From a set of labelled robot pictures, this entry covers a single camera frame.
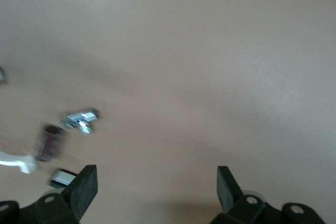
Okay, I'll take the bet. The brown terminal block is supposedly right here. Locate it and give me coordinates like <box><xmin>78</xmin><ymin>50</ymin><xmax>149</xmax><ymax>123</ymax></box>
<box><xmin>33</xmin><ymin>124</ymin><xmax>66</xmax><ymax>163</ymax></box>

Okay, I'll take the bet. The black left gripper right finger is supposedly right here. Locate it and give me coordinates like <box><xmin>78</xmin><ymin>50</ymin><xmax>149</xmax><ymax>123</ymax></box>
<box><xmin>212</xmin><ymin>165</ymin><xmax>266</xmax><ymax>224</ymax></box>

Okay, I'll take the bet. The brown table cover sheet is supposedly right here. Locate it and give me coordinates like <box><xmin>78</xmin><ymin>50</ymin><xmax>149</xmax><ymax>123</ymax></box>
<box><xmin>0</xmin><ymin>0</ymin><xmax>336</xmax><ymax>224</ymax></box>

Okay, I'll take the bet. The small silver metal connector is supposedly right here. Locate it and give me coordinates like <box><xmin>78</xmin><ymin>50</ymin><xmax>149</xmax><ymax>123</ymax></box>
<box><xmin>61</xmin><ymin>107</ymin><xmax>101</xmax><ymax>134</ymax></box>

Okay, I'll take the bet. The white curved plastic bracket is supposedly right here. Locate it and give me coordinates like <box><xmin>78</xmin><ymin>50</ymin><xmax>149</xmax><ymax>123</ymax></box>
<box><xmin>0</xmin><ymin>66</ymin><xmax>38</xmax><ymax>175</ymax></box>

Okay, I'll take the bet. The black white-faced push button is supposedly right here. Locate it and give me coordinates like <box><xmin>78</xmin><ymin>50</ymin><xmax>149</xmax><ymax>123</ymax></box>
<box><xmin>49</xmin><ymin>168</ymin><xmax>79</xmax><ymax>188</ymax></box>

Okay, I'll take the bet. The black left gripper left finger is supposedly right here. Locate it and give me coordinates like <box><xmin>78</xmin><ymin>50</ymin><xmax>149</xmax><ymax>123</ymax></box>
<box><xmin>34</xmin><ymin>165</ymin><xmax>99</xmax><ymax>224</ymax></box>

